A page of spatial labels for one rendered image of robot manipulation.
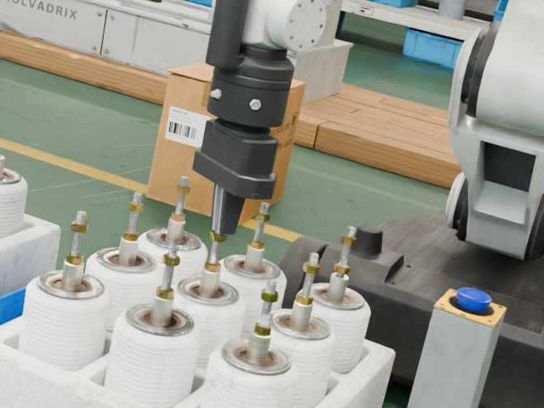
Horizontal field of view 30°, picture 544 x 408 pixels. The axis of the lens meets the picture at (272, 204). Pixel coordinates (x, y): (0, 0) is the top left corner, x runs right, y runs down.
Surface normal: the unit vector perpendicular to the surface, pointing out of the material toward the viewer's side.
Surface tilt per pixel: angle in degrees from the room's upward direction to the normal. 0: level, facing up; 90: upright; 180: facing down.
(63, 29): 90
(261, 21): 90
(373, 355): 0
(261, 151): 90
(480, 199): 54
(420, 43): 92
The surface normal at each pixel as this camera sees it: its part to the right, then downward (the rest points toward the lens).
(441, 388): -0.40, 0.18
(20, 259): 0.90, 0.29
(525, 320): 0.20, -0.94
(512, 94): -0.41, 0.41
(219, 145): -0.79, 0.03
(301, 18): 0.70, 0.34
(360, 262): -0.12, -0.52
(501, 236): -0.41, 0.75
